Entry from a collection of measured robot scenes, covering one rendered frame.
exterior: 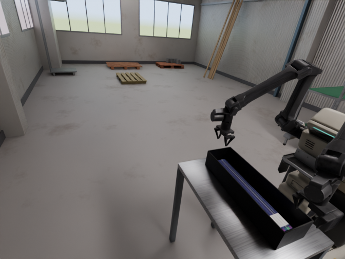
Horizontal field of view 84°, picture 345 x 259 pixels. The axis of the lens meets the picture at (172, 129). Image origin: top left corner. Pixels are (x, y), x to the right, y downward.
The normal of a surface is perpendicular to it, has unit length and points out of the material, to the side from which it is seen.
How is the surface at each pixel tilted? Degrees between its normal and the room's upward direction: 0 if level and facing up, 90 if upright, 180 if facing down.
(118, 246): 0
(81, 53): 90
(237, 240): 0
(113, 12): 90
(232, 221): 0
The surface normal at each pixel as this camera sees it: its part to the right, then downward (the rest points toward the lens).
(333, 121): -0.57, -0.57
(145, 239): 0.08, -0.88
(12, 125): 0.41, 0.46
